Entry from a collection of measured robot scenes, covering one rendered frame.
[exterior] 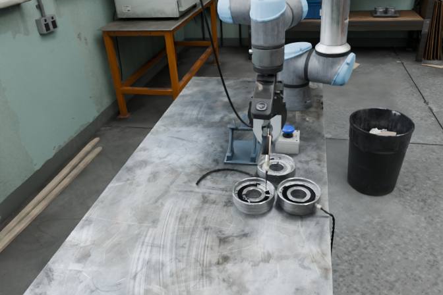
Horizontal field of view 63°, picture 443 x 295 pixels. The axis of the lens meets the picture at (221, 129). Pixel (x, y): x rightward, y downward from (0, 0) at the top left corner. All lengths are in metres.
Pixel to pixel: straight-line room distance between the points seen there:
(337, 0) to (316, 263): 0.78
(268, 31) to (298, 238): 0.46
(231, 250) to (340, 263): 1.13
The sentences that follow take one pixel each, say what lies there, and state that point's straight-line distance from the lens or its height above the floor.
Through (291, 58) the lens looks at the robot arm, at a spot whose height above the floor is 1.00.
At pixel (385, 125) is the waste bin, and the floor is 0.33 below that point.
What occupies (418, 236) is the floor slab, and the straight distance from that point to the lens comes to 2.14.
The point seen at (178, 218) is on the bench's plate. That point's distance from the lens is 0.92.
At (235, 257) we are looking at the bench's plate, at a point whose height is 0.80.
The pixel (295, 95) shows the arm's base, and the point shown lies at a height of 0.86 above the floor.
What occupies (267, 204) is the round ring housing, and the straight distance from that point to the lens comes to 0.89.
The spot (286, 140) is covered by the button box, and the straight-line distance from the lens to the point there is 1.10.
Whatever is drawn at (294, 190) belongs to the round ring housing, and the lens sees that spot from 0.94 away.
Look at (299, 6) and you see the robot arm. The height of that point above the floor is 1.25.
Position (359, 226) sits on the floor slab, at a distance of 2.10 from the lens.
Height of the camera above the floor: 1.42
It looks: 29 degrees down
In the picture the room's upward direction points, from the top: 4 degrees counter-clockwise
